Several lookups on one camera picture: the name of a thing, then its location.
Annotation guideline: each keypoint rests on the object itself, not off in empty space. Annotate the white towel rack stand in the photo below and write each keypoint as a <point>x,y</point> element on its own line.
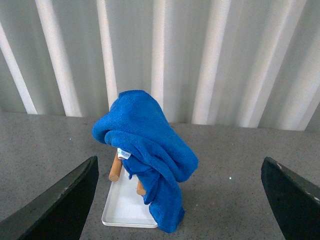
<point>124,207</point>

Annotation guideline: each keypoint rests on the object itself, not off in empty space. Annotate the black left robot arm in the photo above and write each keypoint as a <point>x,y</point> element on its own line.
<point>60,212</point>

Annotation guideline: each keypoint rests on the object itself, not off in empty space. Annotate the white pleated curtain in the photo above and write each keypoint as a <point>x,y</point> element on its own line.
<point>244,63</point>

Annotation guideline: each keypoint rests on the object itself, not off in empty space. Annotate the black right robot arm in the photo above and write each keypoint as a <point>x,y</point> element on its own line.
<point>295,201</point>

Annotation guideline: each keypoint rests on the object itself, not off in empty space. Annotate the wooden rack rod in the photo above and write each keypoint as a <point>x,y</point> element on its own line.
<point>140,189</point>
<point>116,168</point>

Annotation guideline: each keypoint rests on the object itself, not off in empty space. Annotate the blue microfiber cloth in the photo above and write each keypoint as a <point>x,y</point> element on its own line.
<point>159,158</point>

